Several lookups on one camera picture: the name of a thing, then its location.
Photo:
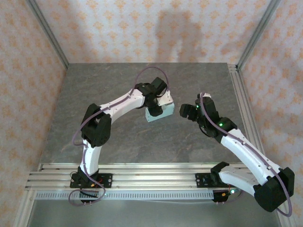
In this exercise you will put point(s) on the mint green paper box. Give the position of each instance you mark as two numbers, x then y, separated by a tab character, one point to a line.
168	113

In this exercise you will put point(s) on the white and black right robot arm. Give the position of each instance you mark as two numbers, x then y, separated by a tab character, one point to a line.
272	191

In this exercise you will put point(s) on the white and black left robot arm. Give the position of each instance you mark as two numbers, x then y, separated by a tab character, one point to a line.
97	127

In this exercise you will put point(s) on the grey metal lower panel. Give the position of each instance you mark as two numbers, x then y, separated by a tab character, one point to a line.
151	215

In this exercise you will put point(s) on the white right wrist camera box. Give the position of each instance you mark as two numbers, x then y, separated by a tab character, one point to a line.
206	95

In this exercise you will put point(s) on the aluminium side rail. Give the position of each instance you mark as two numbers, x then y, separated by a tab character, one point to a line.
239	94

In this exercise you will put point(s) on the narrow aluminium base rail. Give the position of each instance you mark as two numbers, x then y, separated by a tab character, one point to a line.
154	166

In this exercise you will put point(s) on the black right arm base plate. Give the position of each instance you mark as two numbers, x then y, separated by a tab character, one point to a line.
201	180

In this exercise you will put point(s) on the wide aluminium base rail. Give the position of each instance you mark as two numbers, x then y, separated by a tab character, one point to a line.
154	180

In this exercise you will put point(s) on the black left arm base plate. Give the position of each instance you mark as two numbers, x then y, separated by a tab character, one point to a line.
106	180

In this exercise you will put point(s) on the aluminium corner post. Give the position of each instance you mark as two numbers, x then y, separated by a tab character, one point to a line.
259	33
47	33

